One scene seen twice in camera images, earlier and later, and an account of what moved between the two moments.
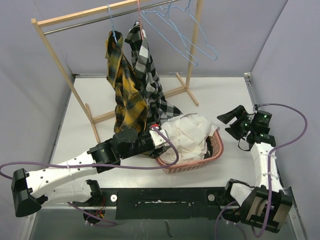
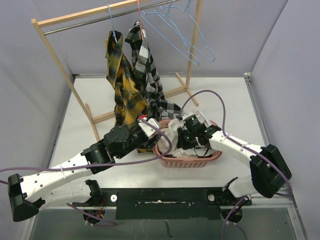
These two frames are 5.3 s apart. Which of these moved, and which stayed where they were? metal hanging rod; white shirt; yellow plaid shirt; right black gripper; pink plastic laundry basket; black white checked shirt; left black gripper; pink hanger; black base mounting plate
Moved: right black gripper; left black gripper; white shirt; pink plastic laundry basket
Stayed: black white checked shirt; pink hanger; metal hanging rod; black base mounting plate; yellow plaid shirt
